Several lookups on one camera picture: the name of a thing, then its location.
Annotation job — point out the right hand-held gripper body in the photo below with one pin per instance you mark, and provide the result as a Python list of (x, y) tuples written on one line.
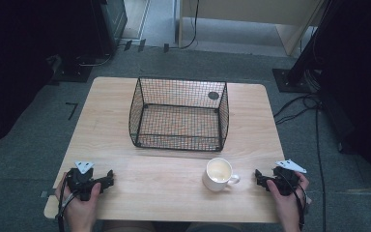
[(286, 183)]

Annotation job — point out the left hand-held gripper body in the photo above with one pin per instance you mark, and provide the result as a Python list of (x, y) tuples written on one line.
[(77, 183)]

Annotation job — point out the person's right hand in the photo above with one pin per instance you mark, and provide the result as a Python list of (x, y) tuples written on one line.
[(290, 208)]

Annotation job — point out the person's left hand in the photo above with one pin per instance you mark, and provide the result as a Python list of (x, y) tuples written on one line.
[(80, 211)]

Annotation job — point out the grey tape tab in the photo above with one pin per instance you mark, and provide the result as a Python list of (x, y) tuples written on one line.
[(44, 194)]

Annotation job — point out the white cup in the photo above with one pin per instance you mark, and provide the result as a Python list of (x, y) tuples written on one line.
[(217, 175)]

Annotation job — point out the black metal stand with base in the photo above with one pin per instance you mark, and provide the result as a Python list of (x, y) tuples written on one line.
[(302, 71)]

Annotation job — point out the dark curtain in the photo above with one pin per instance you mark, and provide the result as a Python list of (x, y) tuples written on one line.
[(16, 64), (360, 80)]

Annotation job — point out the black cabinet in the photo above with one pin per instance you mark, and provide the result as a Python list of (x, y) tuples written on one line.
[(109, 25)]

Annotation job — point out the beige wooden furniture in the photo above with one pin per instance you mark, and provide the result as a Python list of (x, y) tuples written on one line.
[(254, 13)]

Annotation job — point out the black stand base plate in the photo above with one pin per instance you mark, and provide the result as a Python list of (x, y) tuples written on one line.
[(72, 71)]

